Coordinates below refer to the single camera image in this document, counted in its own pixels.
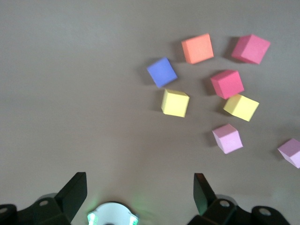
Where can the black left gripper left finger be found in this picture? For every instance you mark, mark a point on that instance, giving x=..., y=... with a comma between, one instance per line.
x=70, y=201

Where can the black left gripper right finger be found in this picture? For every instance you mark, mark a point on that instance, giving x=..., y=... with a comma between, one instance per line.
x=206, y=201

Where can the pink foam cube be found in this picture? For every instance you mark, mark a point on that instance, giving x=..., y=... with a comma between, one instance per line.
x=291, y=151
x=228, y=140

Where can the yellow foam cube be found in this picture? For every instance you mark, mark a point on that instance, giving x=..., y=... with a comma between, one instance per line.
x=242, y=107
x=175, y=103

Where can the red foam cube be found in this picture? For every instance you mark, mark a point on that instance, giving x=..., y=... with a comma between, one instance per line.
x=252, y=49
x=228, y=84

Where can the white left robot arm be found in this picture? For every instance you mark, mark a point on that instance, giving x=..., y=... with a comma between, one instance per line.
x=114, y=213

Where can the brown table mat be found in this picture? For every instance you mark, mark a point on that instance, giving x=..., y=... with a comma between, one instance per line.
x=70, y=93

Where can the purple foam cube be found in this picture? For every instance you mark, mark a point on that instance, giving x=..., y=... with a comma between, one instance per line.
x=161, y=72

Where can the orange foam cube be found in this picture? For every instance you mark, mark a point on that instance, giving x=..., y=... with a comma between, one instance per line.
x=198, y=49

